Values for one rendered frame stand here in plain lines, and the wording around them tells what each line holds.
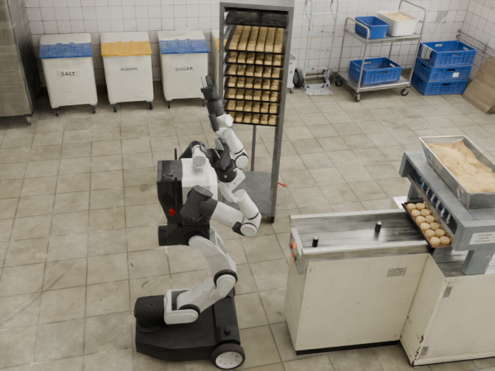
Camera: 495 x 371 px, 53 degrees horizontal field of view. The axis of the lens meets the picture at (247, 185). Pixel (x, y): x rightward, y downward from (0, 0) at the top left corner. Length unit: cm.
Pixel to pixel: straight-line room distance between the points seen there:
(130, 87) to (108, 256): 251
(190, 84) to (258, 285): 301
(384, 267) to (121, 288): 186
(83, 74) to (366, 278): 405
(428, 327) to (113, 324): 198
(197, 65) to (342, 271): 367
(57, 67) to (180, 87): 136
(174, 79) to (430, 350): 405
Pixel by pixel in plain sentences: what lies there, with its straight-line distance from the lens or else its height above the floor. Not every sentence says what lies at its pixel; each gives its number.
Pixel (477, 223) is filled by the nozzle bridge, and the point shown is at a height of 118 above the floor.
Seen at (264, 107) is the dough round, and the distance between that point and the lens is 369.
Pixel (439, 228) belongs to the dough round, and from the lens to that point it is 302.
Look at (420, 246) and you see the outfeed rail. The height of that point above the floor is 88.
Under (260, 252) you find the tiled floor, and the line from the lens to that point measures 394.
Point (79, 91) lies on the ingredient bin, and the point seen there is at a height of 29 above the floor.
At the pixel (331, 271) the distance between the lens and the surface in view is 276.
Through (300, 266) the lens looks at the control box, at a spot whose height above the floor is 76.
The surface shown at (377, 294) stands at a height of 54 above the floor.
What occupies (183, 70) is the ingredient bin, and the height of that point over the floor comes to 49.
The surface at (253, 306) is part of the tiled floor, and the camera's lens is 354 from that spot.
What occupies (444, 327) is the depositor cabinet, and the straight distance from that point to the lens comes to 316.
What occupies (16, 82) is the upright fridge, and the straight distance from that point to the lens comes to 568.
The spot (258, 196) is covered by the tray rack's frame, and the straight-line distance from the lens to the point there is 427.
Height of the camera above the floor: 265
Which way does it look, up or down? 35 degrees down
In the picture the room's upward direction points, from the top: 3 degrees clockwise
